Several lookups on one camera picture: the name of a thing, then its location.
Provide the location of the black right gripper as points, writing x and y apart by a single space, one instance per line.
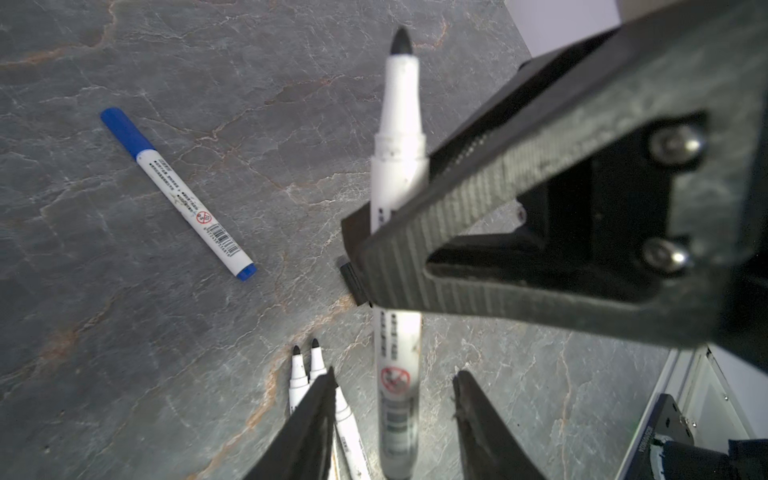
606 198

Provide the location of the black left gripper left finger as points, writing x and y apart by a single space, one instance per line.
302 449

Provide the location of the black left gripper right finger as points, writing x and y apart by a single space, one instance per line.
488 450

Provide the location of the blue whiteboard marker pen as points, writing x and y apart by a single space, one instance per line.
179 194

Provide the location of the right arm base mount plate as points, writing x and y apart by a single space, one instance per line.
666 449

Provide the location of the aluminium frame rail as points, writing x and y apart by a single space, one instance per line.
720 396

